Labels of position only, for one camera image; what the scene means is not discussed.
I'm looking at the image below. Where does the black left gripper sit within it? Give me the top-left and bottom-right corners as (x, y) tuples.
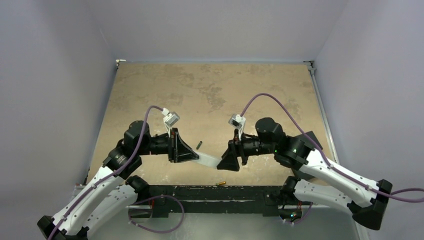
(137, 127), (199, 162)

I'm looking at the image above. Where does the white air conditioner remote control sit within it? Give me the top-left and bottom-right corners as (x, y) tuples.
(193, 151), (222, 169)

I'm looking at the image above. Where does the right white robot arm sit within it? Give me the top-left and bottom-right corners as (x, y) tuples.
(217, 114), (393, 231)

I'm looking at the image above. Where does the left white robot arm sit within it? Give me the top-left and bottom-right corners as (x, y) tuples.
(37, 120), (208, 240)

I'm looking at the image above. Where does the green black battery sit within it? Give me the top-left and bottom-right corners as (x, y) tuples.
(195, 141), (203, 150)

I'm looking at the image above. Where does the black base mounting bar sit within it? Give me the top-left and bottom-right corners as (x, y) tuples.
(138, 185), (289, 218)

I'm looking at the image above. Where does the black foam pad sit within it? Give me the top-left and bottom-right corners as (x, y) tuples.
(291, 131), (323, 181)

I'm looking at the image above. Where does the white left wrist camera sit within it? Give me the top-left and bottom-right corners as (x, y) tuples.
(161, 107), (180, 137)

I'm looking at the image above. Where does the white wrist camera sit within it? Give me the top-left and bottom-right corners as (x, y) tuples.
(228, 113), (246, 140)
(161, 107), (180, 137)

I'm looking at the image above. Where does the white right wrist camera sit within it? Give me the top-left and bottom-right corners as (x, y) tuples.
(228, 113), (246, 140)

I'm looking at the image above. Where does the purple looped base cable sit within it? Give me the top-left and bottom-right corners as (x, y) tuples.
(127, 194), (185, 235)

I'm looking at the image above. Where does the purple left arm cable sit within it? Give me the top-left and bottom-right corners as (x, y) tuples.
(46, 105), (167, 240)

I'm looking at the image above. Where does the aluminium frame rail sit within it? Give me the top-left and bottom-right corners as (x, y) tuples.
(303, 60), (339, 163)

